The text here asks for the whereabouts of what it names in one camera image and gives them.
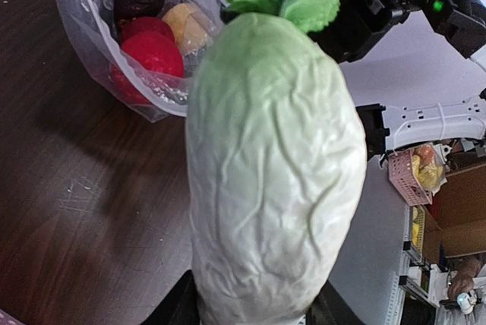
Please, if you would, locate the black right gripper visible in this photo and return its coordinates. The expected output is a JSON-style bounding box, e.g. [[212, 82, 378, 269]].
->
[[314, 0, 420, 63]]

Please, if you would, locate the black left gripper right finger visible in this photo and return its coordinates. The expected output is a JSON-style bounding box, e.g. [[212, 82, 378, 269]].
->
[[309, 282, 364, 325]]

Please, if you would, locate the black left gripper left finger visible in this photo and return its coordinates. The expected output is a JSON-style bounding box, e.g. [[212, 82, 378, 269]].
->
[[141, 270, 200, 325]]

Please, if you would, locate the white toy bun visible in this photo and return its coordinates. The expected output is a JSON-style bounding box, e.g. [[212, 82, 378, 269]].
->
[[186, 0, 367, 324]]

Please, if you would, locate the yellow toy fruit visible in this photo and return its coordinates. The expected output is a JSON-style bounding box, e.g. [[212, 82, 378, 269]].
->
[[162, 2, 212, 55]]

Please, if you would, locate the clear zip top bag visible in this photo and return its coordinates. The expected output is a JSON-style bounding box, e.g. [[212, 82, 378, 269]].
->
[[56, 0, 222, 122]]

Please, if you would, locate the red toy fruit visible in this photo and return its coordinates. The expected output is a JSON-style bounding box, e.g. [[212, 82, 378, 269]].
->
[[109, 64, 151, 106], [121, 17, 185, 77]]

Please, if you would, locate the dark red toy apple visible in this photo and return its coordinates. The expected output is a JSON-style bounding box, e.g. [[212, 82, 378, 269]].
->
[[113, 0, 165, 31]]

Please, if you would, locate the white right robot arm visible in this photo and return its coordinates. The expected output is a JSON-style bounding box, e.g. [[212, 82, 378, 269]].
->
[[306, 0, 485, 324]]

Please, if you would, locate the bystander person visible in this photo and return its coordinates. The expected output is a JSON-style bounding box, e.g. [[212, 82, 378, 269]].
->
[[447, 254, 485, 301]]

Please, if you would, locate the cardboard box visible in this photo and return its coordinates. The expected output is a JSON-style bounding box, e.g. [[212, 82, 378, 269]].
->
[[423, 164, 485, 263]]

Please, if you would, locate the background pink basket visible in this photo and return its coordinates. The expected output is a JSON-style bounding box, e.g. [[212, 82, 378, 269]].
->
[[387, 150, 433, 207]]

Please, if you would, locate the pink plastic basket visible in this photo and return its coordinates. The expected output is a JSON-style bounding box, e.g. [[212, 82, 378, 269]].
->
[[0, 309, 24, 325]]

